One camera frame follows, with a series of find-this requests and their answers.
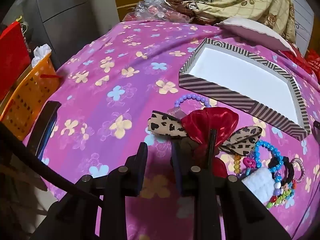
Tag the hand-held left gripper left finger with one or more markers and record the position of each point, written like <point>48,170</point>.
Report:
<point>141,170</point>

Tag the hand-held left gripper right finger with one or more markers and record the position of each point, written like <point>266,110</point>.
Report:
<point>177,170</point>

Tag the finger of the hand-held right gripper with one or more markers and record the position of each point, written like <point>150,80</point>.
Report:
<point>317,125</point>

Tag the leopard print hair bow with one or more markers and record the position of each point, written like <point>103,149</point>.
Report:
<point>160,125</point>

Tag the red satin scrunchie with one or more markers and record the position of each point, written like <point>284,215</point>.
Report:
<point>207,120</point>

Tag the white fluffy scrunchie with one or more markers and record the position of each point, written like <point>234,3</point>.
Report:
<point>257,185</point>

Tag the striped cardboard box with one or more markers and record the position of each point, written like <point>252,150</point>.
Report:
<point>212,91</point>

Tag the black scrunchie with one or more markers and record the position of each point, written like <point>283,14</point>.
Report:
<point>277,162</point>

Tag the red printed bag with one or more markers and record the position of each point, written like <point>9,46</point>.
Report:
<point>302,62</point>

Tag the pink floral bedsheet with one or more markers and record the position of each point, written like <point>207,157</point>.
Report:
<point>120,80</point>

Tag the black chair back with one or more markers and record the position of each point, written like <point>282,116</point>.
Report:
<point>46,125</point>

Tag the white pillow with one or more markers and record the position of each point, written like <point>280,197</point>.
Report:
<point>250,31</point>

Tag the orange plastic basket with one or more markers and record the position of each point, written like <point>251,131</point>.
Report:
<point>27,95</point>

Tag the white plastic bag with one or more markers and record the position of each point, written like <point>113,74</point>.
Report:
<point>41,53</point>

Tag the clear plastic bag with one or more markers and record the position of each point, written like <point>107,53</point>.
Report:
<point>152,11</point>

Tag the red paper bag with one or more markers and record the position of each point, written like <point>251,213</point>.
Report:
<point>12,55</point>

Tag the grey cabinet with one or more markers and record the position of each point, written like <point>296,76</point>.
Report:
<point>72,10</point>

